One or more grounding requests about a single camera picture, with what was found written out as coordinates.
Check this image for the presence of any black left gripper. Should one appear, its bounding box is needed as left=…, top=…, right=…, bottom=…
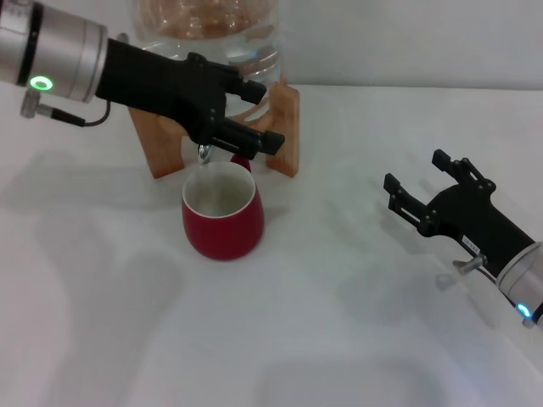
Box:
left=95, top=38, right=286, bottom=161

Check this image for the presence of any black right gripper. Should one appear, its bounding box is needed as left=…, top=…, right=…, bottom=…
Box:
left=383, top=148, right=536, bottom=276

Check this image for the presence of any chrome faucet with lever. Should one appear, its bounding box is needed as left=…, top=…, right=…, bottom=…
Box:
left=196, top=143, right=216, bottom=166

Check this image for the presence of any red cup with white inside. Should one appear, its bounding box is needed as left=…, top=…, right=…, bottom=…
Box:
left=181, top=152, right=266, bottom=262

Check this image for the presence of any wooden dispenser stand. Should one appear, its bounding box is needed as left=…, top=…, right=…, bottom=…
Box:
left=126, top=75, right=301, bottom=179

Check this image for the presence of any clear glass water dispenser jar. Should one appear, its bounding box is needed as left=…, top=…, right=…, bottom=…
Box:
left=129, top=0, right=283, bottom=120

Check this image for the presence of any right arm connector cable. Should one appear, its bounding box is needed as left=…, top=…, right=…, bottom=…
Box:
left=452, top=254, right=500, bottom=285

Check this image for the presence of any arm connector cable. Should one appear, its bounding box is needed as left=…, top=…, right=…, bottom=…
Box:
left=20, top=91, right=112, bottom=127
left=452, top=254, right=500, bottom=285

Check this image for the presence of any left arm connector cable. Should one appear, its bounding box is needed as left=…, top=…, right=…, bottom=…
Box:
left=20, top=91, right=112, bottom=127

